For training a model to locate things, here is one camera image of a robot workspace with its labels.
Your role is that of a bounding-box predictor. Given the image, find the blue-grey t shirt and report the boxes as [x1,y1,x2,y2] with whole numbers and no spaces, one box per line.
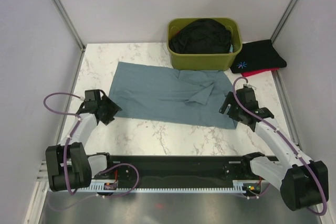
[109,62,237,130]

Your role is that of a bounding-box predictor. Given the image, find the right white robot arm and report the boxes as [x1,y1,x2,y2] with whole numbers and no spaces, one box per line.
[219,86,329,216]

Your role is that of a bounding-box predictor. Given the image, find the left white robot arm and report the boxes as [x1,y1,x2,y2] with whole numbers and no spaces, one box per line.
[44,89,122,195]

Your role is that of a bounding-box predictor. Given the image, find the folded red t shirt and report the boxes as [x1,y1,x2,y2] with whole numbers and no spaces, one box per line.
[241,68,279,78]

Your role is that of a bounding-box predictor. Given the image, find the folded black t shirt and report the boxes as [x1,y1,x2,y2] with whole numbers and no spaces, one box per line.
[230,39,287,74]

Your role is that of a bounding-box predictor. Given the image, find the olive green plastic bin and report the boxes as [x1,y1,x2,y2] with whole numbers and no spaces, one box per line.
[166,17,243,71]

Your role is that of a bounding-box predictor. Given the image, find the black clothes in bin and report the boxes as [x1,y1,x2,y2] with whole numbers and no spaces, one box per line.
[169,18,232,54]

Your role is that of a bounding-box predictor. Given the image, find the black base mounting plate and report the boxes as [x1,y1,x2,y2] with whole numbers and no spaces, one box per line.
[95,155,259,190]

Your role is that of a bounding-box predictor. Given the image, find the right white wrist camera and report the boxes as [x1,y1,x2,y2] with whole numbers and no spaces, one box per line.
[243,83,257,90]

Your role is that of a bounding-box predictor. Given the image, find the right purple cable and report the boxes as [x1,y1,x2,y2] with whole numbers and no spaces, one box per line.
[232,77,329,216]

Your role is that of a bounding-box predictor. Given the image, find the purple cable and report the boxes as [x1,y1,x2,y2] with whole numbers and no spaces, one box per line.
[232,77,329,216]
[43,92,144,213]

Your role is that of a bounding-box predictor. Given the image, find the white slotted cable duct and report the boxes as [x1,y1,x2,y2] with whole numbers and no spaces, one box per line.
[78,180,261,194]

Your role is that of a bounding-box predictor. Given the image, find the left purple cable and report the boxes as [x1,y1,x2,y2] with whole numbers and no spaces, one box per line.
[43,92,144,213]

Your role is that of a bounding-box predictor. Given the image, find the front aluminium rail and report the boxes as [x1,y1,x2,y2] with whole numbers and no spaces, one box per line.
[36,160,52,182]

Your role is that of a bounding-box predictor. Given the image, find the left aluminium frame post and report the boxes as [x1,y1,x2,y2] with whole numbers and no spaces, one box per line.
[52,0,86,52]

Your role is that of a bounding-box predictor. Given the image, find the aluminium frame post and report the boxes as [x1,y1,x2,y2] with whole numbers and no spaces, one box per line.
[52,0,86,52]
[270,0,299,43]

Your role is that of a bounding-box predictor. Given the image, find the right aluminium frame post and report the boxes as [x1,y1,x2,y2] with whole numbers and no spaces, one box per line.
[270,0,299,43]

